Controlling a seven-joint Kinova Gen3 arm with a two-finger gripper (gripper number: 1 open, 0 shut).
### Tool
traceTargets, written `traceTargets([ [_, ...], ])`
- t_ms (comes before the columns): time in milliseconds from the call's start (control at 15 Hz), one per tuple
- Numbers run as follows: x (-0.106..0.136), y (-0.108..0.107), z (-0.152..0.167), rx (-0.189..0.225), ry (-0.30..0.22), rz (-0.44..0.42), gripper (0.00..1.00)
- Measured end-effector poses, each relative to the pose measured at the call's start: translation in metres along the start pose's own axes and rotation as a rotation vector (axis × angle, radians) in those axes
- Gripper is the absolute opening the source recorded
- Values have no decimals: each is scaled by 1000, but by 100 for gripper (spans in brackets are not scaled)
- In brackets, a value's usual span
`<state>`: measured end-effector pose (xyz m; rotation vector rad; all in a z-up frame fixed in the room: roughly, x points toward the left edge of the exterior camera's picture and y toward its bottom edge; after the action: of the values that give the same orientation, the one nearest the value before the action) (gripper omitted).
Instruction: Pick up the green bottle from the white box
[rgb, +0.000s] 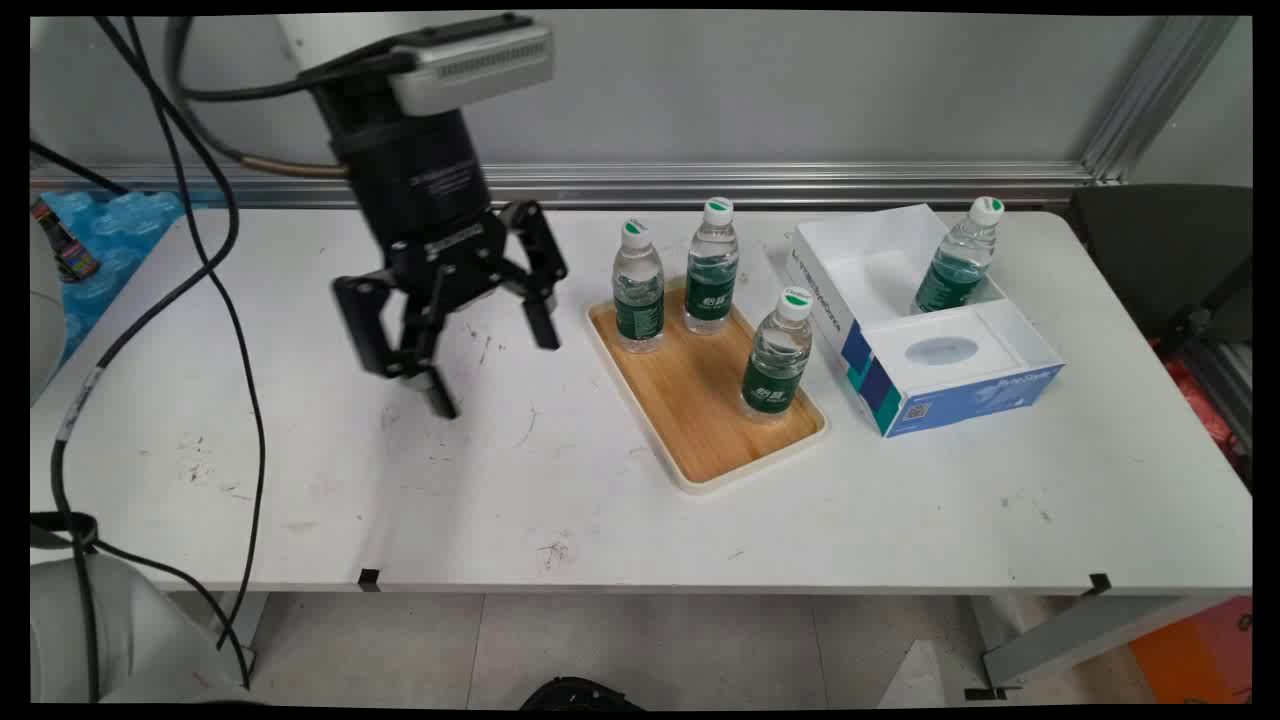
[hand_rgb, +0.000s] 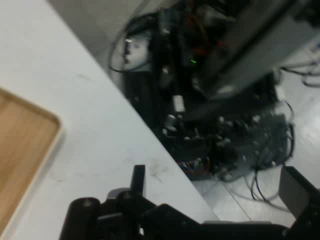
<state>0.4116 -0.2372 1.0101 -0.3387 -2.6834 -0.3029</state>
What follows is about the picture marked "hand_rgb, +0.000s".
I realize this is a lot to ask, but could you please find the black cable loop on floor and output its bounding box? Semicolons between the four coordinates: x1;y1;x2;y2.
107;13;161;75

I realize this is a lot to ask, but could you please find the bamboo tray with white rim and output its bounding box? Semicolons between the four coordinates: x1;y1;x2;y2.
0;87;63;240

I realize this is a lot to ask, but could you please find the green circuit board with connectors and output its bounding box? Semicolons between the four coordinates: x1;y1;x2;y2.
174;112;296;182

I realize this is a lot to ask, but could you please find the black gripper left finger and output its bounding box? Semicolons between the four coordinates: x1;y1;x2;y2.
58;164;162;240

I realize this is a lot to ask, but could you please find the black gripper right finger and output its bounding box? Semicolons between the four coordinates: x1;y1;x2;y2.
278;165;320;240

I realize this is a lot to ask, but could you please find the black electronics rack with wires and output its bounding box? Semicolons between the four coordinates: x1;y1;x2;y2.
149;0;241;131

